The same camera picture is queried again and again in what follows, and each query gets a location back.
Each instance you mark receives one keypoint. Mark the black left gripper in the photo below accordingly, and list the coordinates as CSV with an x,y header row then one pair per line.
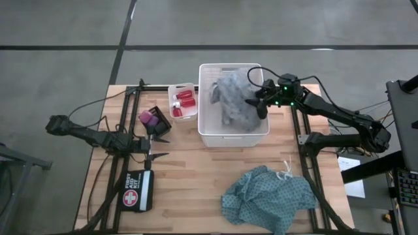
x,y
140,146

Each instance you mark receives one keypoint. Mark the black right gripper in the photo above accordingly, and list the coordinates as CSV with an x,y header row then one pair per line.
x,y
284,91

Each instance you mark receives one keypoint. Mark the grey patterned gown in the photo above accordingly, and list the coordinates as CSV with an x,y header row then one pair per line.
x,y
235,101

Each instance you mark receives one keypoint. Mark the purple bandage roll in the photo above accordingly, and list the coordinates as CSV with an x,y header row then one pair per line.
x,y
153,121

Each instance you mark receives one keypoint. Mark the pink bandage roll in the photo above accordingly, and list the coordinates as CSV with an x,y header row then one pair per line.
x,y
145,116

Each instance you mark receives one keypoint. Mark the red bottle with white cap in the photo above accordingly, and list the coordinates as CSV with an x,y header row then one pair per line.
x,y
184,95
187,102
178,112

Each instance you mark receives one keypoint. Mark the teal patterned gown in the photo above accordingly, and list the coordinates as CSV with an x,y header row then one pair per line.
x,y
267,199

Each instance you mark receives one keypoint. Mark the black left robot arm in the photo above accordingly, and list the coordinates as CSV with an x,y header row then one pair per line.
x,y
94,137

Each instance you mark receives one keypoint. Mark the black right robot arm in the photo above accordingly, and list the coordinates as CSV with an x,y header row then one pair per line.
x,y
333,112

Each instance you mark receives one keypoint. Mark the small black mesh basket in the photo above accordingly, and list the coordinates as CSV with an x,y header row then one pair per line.
x,y
162,112

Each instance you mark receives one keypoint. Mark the black first aid kit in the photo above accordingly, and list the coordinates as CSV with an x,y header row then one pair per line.
x,y
135,191

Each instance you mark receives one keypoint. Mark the large white perforated basket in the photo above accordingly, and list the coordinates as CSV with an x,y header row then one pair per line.
x,y
209,130

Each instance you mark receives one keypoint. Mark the small white plastic bin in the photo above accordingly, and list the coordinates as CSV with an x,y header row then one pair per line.
x,y
183,86

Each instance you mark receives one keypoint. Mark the black support bar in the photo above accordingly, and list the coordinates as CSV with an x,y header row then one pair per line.
x,y
369,168

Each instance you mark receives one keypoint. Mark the white paper sheet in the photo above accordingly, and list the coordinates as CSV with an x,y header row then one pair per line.
x,y
354,191

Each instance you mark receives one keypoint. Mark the grey metal table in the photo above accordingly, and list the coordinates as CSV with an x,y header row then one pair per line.
x,y
23,160

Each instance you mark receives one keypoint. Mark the small yellow object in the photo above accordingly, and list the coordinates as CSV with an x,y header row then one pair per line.
x,y
387,218

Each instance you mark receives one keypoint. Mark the black keyboard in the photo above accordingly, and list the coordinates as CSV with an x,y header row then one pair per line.
x,y
408,189

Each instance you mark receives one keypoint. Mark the black table frame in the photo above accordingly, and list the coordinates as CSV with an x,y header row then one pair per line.
x,y
156,88

